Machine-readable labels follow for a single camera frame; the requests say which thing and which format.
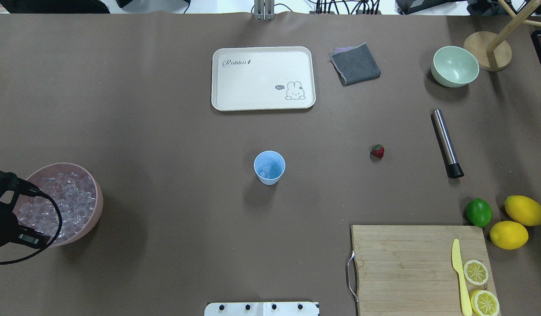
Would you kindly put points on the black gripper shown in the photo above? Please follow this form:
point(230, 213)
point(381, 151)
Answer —
point(4, 228)

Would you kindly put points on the clear ice cube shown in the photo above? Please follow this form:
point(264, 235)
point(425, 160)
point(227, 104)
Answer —
point(264, 174)

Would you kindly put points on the red strawberry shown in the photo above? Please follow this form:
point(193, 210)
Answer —
point(378, 151)

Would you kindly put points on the clear ice cubes pile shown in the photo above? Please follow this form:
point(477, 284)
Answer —
point(73, 206)

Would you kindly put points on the light blue cup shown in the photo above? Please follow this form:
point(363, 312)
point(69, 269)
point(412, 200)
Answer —
point(271, 161)

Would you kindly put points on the pink bowl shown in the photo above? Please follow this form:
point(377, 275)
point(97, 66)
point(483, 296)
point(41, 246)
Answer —
point(92, 184)

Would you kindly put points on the cream rabbit serving tray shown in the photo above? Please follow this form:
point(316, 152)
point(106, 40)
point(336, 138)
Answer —
point(262, 78)

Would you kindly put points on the grey folded cloth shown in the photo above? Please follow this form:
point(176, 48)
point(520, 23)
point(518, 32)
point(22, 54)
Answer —
point(355, 64)

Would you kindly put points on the bamboo cutting board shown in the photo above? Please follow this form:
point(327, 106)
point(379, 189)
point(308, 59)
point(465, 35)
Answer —
point(406, 270)

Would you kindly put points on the yellow plastic knife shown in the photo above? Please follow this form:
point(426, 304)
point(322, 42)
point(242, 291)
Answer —
point(456, 261)

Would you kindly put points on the steel muddler black tip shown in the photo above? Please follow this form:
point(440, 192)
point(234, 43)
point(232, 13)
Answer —
point(454, 170)

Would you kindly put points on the lemon half upper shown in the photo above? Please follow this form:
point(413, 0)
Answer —
point(476, 272)

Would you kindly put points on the lemon half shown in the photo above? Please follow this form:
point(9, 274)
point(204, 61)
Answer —
point(476, 272)
point(485, 303)

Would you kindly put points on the green lime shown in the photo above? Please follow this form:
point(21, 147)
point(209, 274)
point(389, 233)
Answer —
point(479, 212)

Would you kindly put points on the mint green bowl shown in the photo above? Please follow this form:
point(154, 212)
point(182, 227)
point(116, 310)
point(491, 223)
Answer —
point(454, 67)

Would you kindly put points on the lemon half lower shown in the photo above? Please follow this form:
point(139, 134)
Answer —
point(485, 303)

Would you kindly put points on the yellow lemon lower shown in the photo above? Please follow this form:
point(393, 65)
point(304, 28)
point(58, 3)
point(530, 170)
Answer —
point(508, 235)

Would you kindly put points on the yellow lemon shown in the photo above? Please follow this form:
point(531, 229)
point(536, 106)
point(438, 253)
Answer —
point(523, 210)
point(508, 235)

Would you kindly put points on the wooden mug tree stand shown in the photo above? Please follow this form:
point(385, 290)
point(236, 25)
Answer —
point(491, 50)

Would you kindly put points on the yellow lemon upper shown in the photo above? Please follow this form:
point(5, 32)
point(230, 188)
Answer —
point(523, 210)

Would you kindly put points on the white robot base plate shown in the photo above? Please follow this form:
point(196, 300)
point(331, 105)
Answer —
point(262, 309)

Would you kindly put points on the aluminium camera post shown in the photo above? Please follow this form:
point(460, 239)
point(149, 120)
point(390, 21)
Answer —
point(264, 10)

